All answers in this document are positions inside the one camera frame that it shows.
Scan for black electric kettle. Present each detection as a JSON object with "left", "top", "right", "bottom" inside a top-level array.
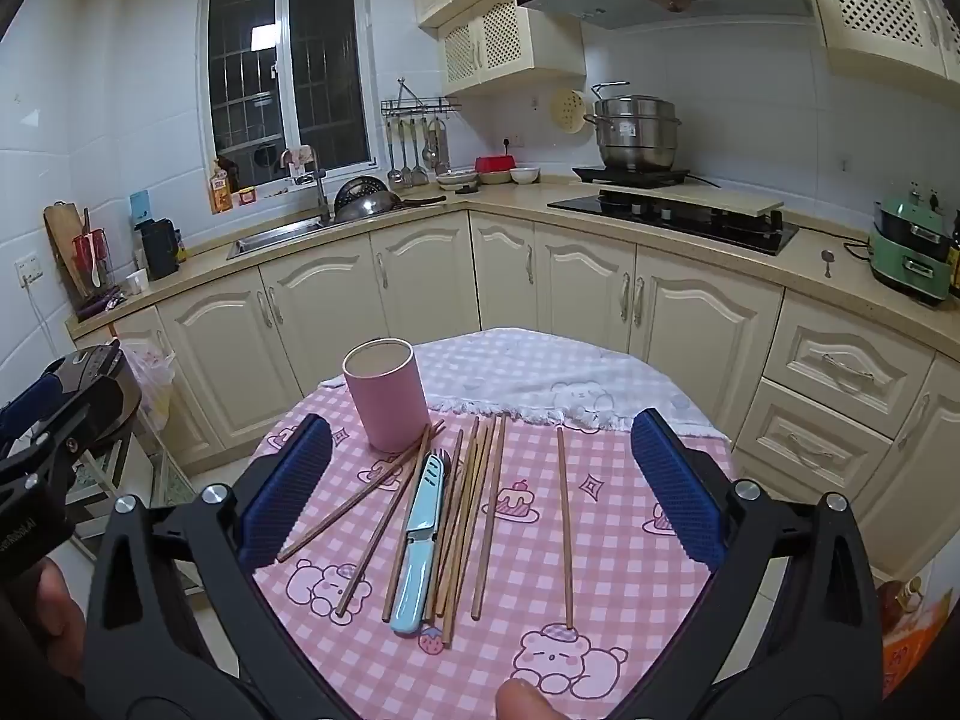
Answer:
[{"left": 140, "top": 219, "right": 181, "bottom": 282}]

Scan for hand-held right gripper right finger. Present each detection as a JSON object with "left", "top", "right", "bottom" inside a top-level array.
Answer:
[{"left": 630, "top": 409, "right": 882, "bottom": 720}]

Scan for purple utensils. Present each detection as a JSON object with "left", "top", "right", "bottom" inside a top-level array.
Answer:
[{"left": 75, "top": 289, "right": 125, "bottom": 320}]

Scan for cream base cabinet run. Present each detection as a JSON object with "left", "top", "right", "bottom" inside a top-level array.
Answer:
[{"left": 67, "top": 172, "right": 960, "bottom": 586}]

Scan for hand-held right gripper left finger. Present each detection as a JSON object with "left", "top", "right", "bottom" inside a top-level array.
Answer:
[{"left": 82, "top": 412, "right": 335, "bottom": 720}]

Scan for person's left hand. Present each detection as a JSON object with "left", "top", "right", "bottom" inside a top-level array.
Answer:
[{"left": 0, "top": 559, "right": 87, "bottom": 685}]

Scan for green electric cooker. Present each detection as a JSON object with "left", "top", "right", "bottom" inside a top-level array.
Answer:
[{"left": 868, "top": 184, "right": 953, "bottom": 308}]

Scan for cream cabinet drawer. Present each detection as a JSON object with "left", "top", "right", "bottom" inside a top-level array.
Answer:
[
  {"left": 761, "top": 300, "right": 935, "bottom": 436},
  {"left": 731, "top": 382, "right": 893, "bottom": 511}
]

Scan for white plastic bag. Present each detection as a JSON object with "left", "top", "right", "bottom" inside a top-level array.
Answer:
[{"left": 120, "top": 337, "right": 177, "bottom": 428}]

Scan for white bear print towel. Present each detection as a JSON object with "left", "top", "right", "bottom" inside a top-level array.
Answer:
[{"left": 319, "top": 327, "right": 732, "bottom": 440}]

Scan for black power cable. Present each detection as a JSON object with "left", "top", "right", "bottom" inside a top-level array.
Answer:
[{"left": 780, "top": 221, "right": 872, "bottom": 260}]

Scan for orange cardboard box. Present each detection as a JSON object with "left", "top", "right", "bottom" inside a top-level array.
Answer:
[{"left": 877, "top": 577, "right": 953, "bottom": 698}]

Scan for brown wooden chopstick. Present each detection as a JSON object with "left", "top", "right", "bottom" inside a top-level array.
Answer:
[{"left": 555, "top": 426, "right": 575, "bottom": 631}]

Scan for small cream lattice cabinet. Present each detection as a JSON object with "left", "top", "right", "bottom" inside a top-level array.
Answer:
[{"left": 439, "top": 0, "right": 587, "bottom": 97}]

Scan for bundle of wooden chopsticks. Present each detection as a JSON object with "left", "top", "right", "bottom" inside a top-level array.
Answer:
[{"left": 276, "top": 412, "right": 509, "bottom": 646}]

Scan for light blue sheathed knife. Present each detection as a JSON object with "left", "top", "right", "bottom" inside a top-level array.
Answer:
[{"left": 390, "top": 450, "right": 447, "bottom": 637}]

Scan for metal utensil wall rack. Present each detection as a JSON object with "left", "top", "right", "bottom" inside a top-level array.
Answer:
[{"left": 380, "top": 77, "right": 460, "bottom": 121}]

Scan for white power cable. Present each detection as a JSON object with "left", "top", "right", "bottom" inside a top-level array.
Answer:
[{"left": 26, "top": 285, "right": 46, "bottom": 361}]

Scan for stainless steel steamer pot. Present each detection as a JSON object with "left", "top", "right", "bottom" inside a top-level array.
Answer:
[{"left": 583, "top": 81, "right": 683, "bottom": 172}]

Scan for person's right hand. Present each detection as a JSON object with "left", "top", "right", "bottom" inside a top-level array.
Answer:
[{"left": 496, "top": 679, "right": 560, "bottom": 720}]

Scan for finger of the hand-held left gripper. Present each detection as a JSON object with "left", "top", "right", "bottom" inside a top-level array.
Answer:
[
  {"left": 43, "top": 343, "right": 142, "bottom": 432},
  {"left": 0, "top": 373, "right": 102, "bottom": 503}
]

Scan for wooden cutting board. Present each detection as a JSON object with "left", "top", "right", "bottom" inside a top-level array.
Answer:
[{"left": 43, "top": 202, "right": 95, "bottom": 301}]

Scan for black gas stove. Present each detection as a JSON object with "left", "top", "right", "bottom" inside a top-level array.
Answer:
[{"left": 547, "top": 191, "right": 800, "bottom": 254}]

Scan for yellow round wall trivet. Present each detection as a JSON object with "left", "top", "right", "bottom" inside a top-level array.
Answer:
[{"left": 550, "top": 88, "right": 588, "bottom": 137}]

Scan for pink checkered tablecloth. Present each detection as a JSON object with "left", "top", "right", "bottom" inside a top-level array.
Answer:
[{"left": 251, "top": 390, "right": 732, "bottom": 720}]

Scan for long wooden board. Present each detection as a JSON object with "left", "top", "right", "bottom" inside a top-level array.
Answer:
[{"left": 600, "top": 184, "right": 785, "bottom": 217}]

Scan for dark metal fork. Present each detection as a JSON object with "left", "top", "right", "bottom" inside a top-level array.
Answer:
[{"left": 432, "top": 448, "right": 453, "bottom": 541}]

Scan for dark kitchen window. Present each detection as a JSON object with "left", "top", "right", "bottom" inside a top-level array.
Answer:
[{"left": 199, "top": 0, "right": 376, "bottom": 192}]

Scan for black induction cooker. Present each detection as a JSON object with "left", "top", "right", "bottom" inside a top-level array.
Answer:
[{"left": 572, "top": 163, "right": 692, "bottom": 190}]

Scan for green glass shelf stand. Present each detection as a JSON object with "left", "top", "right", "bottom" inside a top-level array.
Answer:
[{"left": 67, "top": 420, "right": 196, "bottom": 601}]

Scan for pink cylindrical cup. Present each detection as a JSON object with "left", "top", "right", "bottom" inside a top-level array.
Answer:
[{"left": 343, "top": 339, "right": 432, "bottom": 455}]

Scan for metal colander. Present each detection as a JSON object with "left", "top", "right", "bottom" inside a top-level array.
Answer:
[{"left": 334, "top": 176, "right": 391, "bottom": 215}]

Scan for stainless steel sink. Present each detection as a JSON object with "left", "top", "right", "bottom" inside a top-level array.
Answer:
[{"left": 227, "top": 216, "right": 331, "bottom": 260}]

